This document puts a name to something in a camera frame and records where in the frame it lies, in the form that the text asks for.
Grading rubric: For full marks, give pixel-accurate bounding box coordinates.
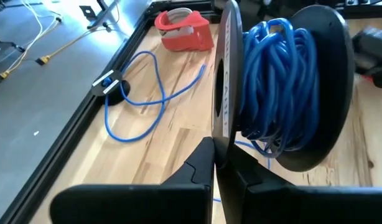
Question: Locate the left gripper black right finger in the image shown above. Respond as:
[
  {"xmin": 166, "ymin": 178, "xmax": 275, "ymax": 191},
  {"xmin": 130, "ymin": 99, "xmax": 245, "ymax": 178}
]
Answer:
[{"xmin": 215, "ymin": 145, "xmax": 382, "ymax": 224}]

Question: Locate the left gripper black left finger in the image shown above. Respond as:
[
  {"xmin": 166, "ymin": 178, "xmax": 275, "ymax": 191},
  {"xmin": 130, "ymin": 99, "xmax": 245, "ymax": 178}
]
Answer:
[{"xmin": 49, "ymin": 136, "xmax": 216, "ymax": 224}]

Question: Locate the long blue ethernet cable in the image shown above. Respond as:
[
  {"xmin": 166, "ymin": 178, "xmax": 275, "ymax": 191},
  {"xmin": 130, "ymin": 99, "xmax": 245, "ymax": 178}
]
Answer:
[{"xmin": 212, "ymin": 17, "xmax": 321, "ymax": 203}]

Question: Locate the large black cable spool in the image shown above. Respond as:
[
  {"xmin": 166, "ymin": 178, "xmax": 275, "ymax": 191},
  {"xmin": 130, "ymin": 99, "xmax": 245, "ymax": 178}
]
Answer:
[{"xmin": 211, "ymin": 0, "xmax": 356, "ymax": 173}]

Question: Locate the red tape dispenser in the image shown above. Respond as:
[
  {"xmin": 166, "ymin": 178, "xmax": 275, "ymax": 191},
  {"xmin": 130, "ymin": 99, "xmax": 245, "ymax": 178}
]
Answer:
[{"xmin": 154, "ymin": 7, "xmax": 215, "ymax": 52}]

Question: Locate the black stand foot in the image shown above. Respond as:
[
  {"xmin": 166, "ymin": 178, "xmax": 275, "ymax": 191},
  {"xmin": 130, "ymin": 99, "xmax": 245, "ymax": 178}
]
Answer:
[{"xmin": 78, "ymin": 0, "xmax": 117, "ymax": 30}]

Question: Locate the black table edge rail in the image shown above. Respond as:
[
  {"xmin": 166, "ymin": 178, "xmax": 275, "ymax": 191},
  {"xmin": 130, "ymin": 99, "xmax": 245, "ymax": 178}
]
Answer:
[{"xmin": 0, "ymin": 0, "xmax": 382, "ymax": 224}]

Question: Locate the short blue cable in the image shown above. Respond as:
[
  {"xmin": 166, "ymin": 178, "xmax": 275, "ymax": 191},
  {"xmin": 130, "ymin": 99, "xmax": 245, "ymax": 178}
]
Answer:
[{"xmin": 103, "ymin": 50, "xmax": 207, "ymax": 143}]

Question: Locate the yellow floor cord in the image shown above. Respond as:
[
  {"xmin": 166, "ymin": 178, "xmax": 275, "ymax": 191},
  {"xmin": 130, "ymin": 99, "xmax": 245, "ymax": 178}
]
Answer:
[{"xmin": 35, "ymin": 0, "xmax": 120, "ymax": 66}]

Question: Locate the yellow cable on floor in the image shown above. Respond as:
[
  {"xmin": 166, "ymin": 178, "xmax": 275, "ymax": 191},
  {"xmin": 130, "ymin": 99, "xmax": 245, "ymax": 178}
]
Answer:
[{"xmin": 0, "ymin": 0, "xmax": 63, "ymax": 80}]

